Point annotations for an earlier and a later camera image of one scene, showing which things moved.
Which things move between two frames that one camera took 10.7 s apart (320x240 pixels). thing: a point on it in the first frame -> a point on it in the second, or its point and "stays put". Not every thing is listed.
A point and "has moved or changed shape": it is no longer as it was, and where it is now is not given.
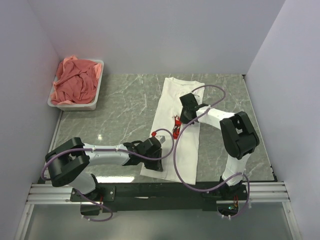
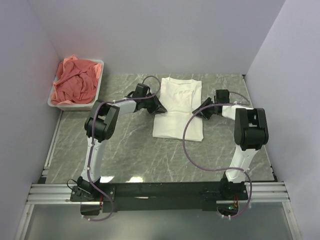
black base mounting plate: [141, 197] stays put
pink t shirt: [76, 81] stays put
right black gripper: [183, 120] -> [203, 113]
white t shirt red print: [179, 141] has moved or changed shape
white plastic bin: [69, 106] stays put
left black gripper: [157, 166] -> [157, 108]
